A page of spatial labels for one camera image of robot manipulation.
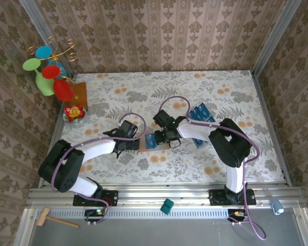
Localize brown wooden rack base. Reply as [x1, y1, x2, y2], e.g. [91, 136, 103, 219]
[71, 82, 89, 112]

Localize small dark green box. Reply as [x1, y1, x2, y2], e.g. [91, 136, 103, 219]
[160, 198, 175, 215]

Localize red plastic wine glass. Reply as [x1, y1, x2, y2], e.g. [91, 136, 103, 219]
[42, 65, 75, 101]

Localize grey metal sheet panel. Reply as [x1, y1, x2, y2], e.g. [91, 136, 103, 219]
[28, 217, 305, 246]

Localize pink leather card holder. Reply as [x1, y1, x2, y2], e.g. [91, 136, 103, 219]
[138, 133, 170, 154]

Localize small wooden mallet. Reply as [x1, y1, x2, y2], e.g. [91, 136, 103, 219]
[36, 207, 81, 229]

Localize blue plastic wine glass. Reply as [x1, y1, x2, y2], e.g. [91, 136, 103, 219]
[35, 46, 67, 77]

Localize green plastic wine glass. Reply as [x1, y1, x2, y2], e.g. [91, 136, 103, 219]
[22, 58, 55, 97]

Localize wide aluminium frame rail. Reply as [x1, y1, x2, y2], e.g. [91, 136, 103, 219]
[25, 186, 305, 210]

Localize clear glass bowl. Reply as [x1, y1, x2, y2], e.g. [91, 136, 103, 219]
[63, 105, 88, 125]

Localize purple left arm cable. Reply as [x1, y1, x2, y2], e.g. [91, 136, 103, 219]
[51, 113, 147, 226]

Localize grey slotted cable duct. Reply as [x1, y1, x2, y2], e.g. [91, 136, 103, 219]
[37, 208, 247, 220]

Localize aluminium corner post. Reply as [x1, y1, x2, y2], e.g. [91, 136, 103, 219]
[17, 0, 74, 78]
[251, 0, 303, 77]

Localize red yellow snack packet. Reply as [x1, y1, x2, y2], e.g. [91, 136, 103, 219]
[64, 104, 84, 121]

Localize grey white clamp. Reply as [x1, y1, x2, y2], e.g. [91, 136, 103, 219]
[270, 199, 285, 215]

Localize aluminium table side rail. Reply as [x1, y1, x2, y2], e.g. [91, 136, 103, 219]
[250, 71, 294, 187]
[37, 74, 75, 189]

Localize floral patterned table cover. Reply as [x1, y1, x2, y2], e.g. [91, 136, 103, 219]
[60, 70, 286, 184]

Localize gold wire glass rack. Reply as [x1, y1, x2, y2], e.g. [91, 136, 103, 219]
[26, 35, 79, 100]

